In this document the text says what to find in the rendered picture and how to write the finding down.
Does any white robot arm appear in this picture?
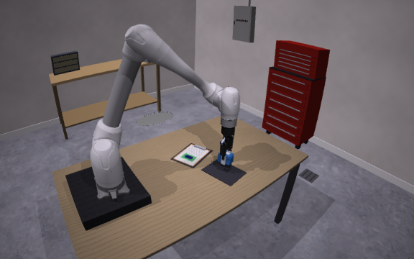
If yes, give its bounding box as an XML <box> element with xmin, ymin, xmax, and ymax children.
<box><xmin>90</xmin><ymin>24</ymin><xmax>240</xmax><ymax>200</ymax></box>

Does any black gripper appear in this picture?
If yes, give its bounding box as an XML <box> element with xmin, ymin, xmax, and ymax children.
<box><xmin>220</xmin><ymin>126</ymin><xmax>235</xmax><ymax>165</ymax></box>

